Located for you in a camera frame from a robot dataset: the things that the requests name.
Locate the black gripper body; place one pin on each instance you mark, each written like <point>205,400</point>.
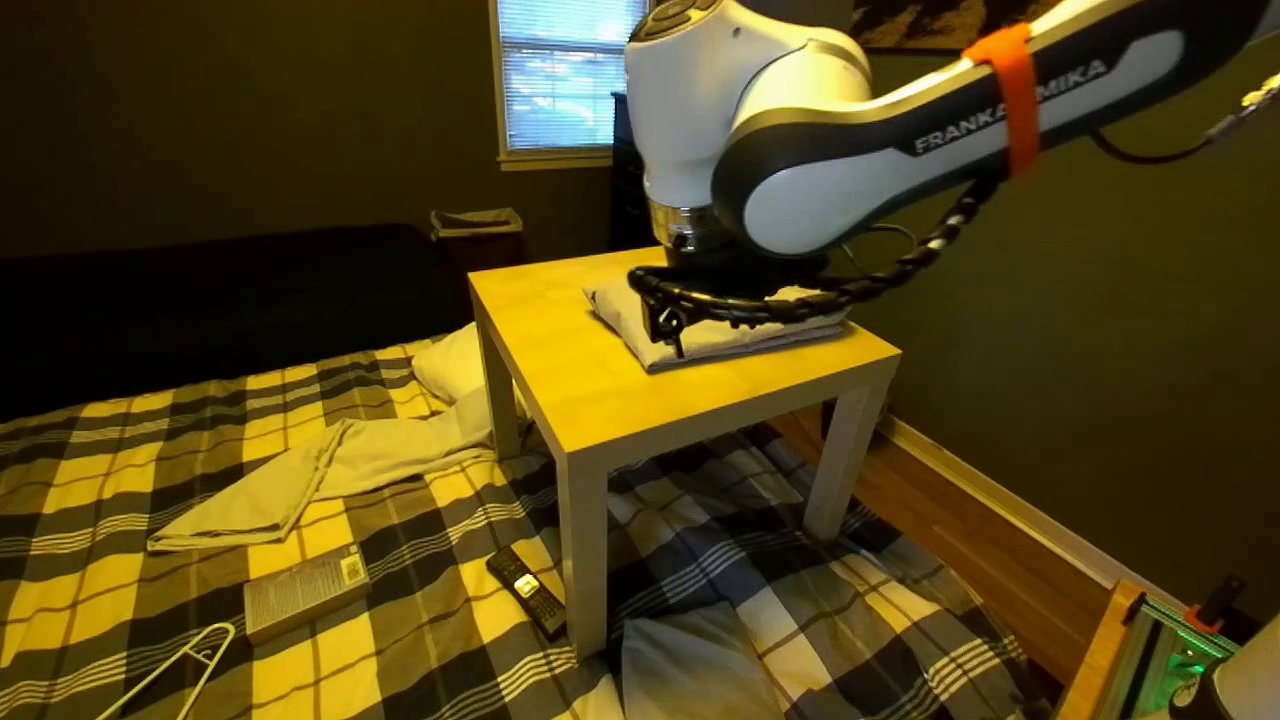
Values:
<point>700,277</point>

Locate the grey pillowcase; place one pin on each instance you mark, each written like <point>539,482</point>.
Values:
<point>707,349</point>

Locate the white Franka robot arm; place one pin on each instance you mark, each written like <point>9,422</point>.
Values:
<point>694,94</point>

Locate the dark dresser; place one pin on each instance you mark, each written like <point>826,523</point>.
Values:
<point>627,185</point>

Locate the light wooden side table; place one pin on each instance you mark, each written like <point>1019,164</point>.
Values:
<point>603,375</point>

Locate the dark square basket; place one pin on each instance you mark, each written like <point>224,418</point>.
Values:
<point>479,242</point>

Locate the white pillow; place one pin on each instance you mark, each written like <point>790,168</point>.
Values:
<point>455,367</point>

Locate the black remote control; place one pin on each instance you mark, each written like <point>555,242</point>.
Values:
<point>525,587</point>

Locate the small white cushion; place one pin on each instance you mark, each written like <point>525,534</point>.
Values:
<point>694,675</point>

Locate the folded grey cloth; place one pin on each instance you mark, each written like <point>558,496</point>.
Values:
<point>264,502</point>

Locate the wooden board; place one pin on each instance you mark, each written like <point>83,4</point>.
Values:
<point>1103,652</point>

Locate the green lit metal clamp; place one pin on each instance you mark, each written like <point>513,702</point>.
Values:
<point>1173,661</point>

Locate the plaid checkered bed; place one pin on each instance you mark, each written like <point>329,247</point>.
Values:
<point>83,504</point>

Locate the white rounded object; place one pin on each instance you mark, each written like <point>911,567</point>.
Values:
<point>1252,680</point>

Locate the window with white frame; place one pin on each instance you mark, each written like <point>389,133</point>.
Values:
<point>561,83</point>

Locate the framed wall picture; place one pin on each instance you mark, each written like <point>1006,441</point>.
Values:
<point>921,20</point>

